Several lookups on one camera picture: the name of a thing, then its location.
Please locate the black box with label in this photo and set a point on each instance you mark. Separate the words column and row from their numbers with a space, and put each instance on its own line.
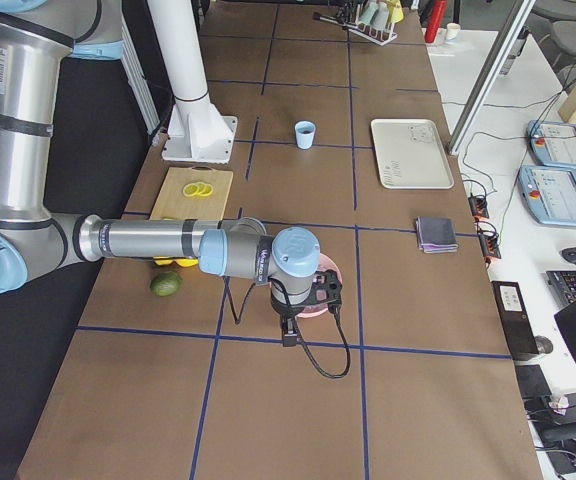
column 514, row 319

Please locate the lower teach pendant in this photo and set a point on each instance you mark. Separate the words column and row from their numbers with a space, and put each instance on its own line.
column 549, row 194

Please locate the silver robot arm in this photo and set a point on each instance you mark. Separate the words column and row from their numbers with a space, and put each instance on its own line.
column 34, row 38

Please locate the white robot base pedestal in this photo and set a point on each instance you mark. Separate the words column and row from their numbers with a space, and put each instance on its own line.
column 197, row 132

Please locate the black keyboard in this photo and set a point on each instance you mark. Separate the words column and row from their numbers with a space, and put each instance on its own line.
column 563, row 283

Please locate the grey folded cloth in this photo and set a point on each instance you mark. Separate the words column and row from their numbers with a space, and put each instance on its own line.
column 436, row 235

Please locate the pink bowl of ice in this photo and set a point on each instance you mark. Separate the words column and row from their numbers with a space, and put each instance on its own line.
column 325, row 263

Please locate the small white paper cup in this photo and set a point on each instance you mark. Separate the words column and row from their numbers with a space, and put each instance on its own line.
column 452, row 30

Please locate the cream bear tray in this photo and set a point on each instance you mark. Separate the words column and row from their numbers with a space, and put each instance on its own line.
column 410, row 154

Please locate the red bottle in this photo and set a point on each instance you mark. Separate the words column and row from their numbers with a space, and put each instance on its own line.
column 435, row 19

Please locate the upper teach pendant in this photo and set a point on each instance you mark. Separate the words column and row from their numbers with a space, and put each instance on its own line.
column 553, row 143

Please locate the white wire cup rack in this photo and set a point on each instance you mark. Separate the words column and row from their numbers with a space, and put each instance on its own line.
column 376, row 21

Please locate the aluminium frame post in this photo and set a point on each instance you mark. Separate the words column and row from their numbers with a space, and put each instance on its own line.
column 497, row 55

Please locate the orange black power strip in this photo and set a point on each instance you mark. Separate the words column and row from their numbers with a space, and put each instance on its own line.
column 489, row 240
column 479, row 207

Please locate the bamboo cutting board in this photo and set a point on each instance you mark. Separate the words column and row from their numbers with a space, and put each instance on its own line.
column 172, row 205

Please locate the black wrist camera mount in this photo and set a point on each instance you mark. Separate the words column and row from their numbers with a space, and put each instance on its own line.
column 326, row 290

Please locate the green avocado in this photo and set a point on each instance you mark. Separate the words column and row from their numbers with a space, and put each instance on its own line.
column 165, row 284

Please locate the teach pendant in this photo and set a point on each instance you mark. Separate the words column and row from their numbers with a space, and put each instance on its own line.
column 553, row 143
column 549, row 194

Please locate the steel muddler with black tip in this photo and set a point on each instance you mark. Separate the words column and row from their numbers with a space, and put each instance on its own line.
column 331, row 20

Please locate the light blue cup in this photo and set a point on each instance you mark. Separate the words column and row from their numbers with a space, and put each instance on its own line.
column 304, row 141

